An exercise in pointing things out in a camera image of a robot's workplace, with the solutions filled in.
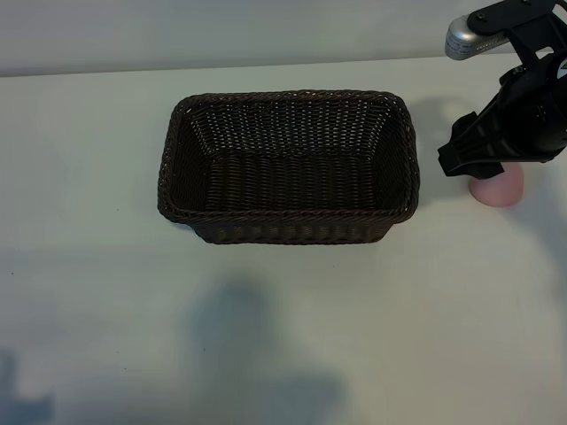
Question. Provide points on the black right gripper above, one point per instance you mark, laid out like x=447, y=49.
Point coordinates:
x=538, y=110

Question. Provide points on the pink peach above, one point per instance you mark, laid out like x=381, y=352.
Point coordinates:
x=498, y=192

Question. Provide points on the dark brown woven basket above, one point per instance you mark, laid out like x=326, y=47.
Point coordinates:
x=288, y=190

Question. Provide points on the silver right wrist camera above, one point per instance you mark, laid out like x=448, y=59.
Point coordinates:
x=460, y=37

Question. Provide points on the black right camera bracket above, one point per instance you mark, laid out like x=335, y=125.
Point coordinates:
x=529, y=27

